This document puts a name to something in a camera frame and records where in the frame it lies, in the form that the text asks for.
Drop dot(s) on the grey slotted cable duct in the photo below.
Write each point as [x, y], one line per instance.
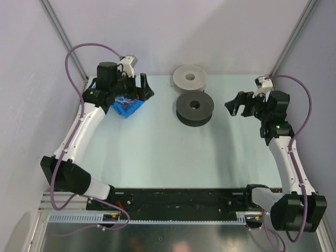
[239, 218]

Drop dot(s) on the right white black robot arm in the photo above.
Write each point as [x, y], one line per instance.
[300, 208]

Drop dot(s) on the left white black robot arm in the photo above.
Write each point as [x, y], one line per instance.
[63, 169]

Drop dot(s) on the aluminium frame post right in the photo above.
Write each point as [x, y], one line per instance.
[295, 35]

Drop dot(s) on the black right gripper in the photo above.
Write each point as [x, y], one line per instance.
[244, 98]

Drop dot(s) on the aluminium frame post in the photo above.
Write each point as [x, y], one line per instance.
[295, 35]
[61, 33]

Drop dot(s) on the black filament spool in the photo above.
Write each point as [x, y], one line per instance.
[194, 108]

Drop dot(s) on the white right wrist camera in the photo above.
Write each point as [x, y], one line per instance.
[264, 85]

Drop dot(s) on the aluminium frame post left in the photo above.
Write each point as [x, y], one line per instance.
[61, 33]

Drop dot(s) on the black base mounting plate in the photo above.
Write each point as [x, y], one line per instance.
[183, 203]

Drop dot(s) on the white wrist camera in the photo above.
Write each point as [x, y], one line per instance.
[264, 85]
[128, 62]

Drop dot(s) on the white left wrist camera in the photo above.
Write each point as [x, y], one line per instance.
[128, 62]

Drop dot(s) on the blue plastic bin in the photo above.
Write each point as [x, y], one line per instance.
[126, 107]

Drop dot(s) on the white perforated filament spool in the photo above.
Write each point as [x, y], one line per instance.
[190, 78]

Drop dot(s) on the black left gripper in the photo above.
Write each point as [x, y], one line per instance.
[143, 93]

